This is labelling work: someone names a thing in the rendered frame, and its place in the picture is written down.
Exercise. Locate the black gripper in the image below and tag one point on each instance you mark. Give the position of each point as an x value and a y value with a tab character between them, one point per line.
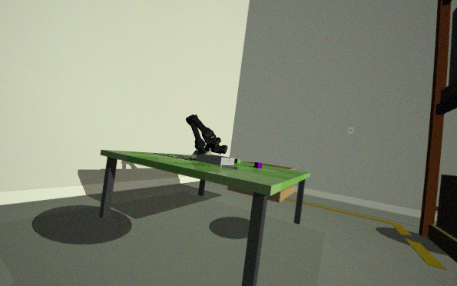
223	149

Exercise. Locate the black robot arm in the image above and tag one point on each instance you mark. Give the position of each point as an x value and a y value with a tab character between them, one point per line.
208	135

